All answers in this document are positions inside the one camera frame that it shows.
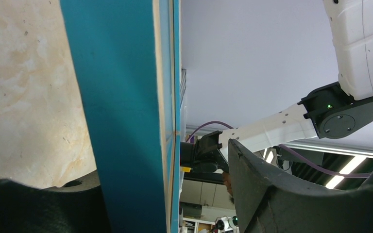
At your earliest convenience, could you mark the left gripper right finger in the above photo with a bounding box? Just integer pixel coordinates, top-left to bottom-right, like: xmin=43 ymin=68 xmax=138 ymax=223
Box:
xmin=228 ymin=139 xmax=373 ymax=233

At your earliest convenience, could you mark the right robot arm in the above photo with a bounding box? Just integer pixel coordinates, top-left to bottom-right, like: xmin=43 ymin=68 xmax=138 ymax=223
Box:
xmin=180 ymin=0 xmax=373 ymax=173

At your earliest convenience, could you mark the wooden picture frame blue edge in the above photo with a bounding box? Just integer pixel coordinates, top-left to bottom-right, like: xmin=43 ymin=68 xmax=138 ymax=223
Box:
xmin=60 ymin=0 xmax=181 ymax=233

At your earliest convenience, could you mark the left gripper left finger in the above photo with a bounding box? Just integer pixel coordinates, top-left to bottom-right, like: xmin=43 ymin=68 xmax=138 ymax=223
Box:
xmin=0 ymin=171 xmax=111 ymax=233

